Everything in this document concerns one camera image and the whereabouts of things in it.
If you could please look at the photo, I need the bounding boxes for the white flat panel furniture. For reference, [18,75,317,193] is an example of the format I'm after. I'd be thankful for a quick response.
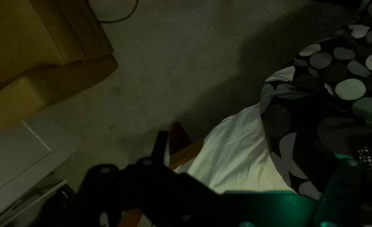
[0,119,90,227]

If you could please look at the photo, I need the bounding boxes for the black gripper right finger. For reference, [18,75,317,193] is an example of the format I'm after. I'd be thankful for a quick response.
[310,152,363,227]

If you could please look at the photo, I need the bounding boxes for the yellow upholstered armchair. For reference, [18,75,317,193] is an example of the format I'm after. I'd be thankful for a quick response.
[0,0,120,132]

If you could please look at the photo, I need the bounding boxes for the black polka-dot blanket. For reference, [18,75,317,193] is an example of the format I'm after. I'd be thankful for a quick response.
[260,0,372,201]

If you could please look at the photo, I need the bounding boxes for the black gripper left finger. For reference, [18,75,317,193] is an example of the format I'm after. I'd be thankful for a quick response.
[82,129,237,227]

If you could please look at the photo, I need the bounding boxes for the white bed sheet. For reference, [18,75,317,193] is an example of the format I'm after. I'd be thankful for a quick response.
[184,102,299,195]

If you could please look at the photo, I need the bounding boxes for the thin black floor cable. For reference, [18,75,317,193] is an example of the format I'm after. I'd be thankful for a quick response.
[88,0,140,25]

